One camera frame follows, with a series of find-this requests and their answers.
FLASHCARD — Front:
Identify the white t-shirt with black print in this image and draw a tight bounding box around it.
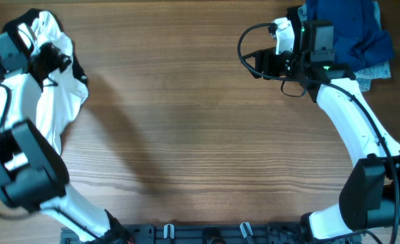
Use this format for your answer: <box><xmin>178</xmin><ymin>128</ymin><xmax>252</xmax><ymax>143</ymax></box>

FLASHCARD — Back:
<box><xmin>11</xmin><ymin>10</ymin><xmax>89</xmax><ymax>153</ymax></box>

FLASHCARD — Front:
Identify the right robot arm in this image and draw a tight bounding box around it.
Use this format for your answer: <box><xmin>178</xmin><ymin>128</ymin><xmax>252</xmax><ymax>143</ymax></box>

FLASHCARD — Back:
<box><xmin>248</xmin><ymin>18</ymin><xmax>400</xmax><ymax>243</ymax></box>

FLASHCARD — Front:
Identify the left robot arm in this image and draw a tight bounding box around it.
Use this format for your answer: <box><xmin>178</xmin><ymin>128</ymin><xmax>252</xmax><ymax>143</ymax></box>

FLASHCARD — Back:
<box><xmin>0</xmin><ymin>30</ymin><xmax>134</xmax><ymax>243</ymax></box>

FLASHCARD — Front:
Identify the black folded garment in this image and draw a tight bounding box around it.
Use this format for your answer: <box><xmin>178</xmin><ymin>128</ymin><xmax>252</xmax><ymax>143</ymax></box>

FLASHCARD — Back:
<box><xmin>286</xmin><ymin>5</ymin><xmax>302</xmax><ymax>36</ymax></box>

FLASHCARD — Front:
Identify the dark blue shirt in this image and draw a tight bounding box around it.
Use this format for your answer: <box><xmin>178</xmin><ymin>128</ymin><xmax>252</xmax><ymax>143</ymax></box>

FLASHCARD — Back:
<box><xmin>306</xmin><ymin>0</ymin><xmax>395</xmax><ymax>72</ymax></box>

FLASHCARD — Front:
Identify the light blue denim garment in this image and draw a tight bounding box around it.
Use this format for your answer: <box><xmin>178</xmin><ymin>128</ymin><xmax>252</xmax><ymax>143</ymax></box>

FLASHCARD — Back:
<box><xmin>297</xmin><ymin>1</ymin><xmax>392</xmax><ymax>93</ymax></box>

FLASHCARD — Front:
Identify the right white rail clip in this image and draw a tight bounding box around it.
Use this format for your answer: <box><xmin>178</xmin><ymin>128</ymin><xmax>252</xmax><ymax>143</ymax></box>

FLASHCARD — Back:
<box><xmin>239</xmin><ymin>222</ymin><xmax>254</xmax><ymax>244</ymax></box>

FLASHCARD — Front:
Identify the white rail clip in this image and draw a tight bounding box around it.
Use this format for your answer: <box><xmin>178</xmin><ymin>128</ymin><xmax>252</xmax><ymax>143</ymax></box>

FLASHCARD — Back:
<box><xmin>163</xmin><ymin>224</ymin><xmax>175</xmax><ymax>239</ymax></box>
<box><xmin>239</xmin><ymin>222</ymin><xmax>254</xmax><ymax>244</ymax></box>

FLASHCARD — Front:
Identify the left white rail clip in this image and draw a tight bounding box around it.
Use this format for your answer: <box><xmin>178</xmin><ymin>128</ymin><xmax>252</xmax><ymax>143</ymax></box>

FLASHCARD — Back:
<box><xmin>163</xmin><ymin>224</ymin><xmax>175</xmax><ymax>239</ymax></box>

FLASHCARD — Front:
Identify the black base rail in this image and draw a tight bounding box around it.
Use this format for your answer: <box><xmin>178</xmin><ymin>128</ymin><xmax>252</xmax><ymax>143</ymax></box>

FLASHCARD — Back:
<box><xmin>60</xmin><ymin>222</ymin><xmax>362</xmax><ymax>244</ymax></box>

